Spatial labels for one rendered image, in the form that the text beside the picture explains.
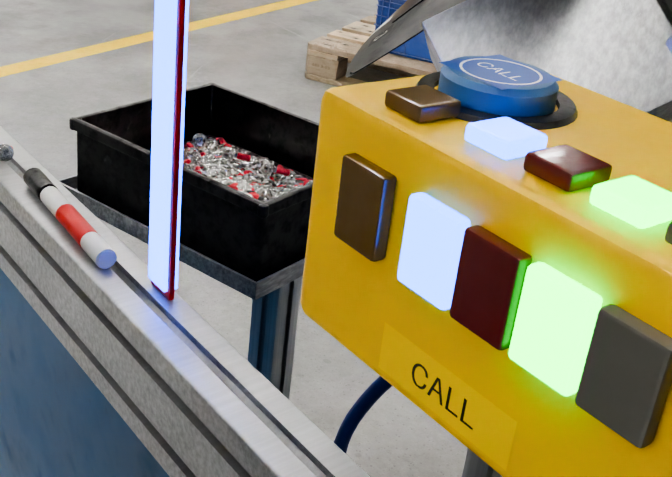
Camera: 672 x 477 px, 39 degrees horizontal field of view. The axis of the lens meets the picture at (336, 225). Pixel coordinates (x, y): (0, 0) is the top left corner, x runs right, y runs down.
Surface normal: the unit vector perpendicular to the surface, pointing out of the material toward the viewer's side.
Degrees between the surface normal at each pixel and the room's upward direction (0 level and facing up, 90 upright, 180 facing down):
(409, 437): 0
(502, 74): 0
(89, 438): 90
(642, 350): 90
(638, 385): 90
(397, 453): 0
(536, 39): 55
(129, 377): 90
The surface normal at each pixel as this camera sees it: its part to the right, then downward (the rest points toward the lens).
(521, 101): 0.21, 0.45
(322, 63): -0.44, 0.35
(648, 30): -0.18, -0.18
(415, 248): -0.79, 0.19
